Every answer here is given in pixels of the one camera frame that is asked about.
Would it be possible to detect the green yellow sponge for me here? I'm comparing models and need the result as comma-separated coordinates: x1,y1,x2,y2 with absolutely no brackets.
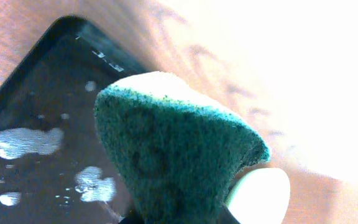
94,72,271,223

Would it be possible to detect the rectangular black tray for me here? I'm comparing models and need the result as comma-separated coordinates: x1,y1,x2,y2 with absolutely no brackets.
0,16,145,224

